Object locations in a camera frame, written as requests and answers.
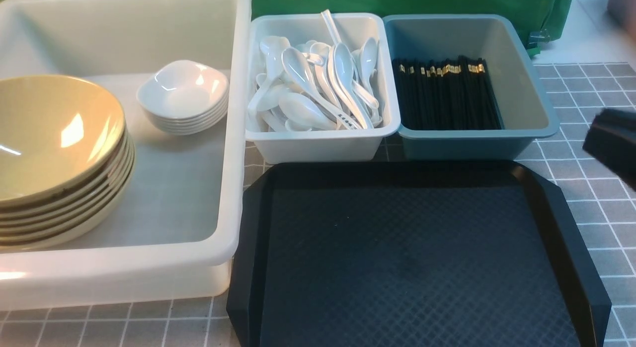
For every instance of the large white plastic tub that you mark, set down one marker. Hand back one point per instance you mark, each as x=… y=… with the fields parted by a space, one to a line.
x=177 y=225

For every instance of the black serving tray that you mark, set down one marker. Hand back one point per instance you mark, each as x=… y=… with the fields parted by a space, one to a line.
x=412 y=254

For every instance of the white spoon right side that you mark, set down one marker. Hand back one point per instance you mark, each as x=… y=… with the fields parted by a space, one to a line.
x=367 y=63

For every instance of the bottom stacked yellow bowl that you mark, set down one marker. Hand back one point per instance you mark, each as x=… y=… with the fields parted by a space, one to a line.
x=88 y=221

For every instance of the white spoon front centre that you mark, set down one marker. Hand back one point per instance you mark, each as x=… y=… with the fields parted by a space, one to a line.
x=303 y=111

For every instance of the teal chopstick bin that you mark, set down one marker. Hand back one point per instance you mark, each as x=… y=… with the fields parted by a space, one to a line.
x=525 y=110

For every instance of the green cloth backdrop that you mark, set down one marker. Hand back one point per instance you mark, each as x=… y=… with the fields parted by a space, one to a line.
x=535 y=21

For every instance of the top stacked white dish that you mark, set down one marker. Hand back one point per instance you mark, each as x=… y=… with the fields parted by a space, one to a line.
x=218 y=110

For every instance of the yellow noodle bowl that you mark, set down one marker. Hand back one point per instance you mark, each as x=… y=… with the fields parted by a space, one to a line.
x=55 y=131

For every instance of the grey checked table mat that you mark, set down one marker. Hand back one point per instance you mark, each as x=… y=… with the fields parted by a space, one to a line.
x=603 y=207

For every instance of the white spoon upright centre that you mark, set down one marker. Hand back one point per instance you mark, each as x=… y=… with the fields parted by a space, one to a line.
x=344 y=72

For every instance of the white soup spoon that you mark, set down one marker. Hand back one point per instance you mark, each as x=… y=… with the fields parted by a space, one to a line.
x=272 y=46

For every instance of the stacked yellow bowl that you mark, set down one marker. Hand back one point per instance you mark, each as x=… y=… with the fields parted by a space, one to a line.
x=88 y=221
x=74 y=193
x=58 y=216
x=15 y=239

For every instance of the lower stacked white dishes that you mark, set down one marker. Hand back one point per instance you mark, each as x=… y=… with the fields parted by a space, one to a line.
x=188 y=129

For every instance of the white spoon long handle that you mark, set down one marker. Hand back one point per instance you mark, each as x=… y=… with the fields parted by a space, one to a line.
x=298 y=69

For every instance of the pile of black chopsticks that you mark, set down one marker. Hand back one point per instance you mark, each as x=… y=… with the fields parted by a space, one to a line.
x=446 y=95

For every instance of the top stacked yellow bowl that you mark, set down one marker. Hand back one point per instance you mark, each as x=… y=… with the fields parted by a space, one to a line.
x=74 y=193

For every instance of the white spoon left side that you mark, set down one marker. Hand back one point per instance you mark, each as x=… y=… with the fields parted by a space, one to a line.
x=274 y=69

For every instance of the white square sauce dish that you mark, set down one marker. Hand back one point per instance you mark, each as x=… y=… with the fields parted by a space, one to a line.
x=183 y=90

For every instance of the white spoon bin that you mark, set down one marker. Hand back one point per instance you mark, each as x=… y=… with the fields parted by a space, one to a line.
x=282 y=140

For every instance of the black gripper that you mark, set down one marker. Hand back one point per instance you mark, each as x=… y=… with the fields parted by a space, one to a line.
x=611 y=140

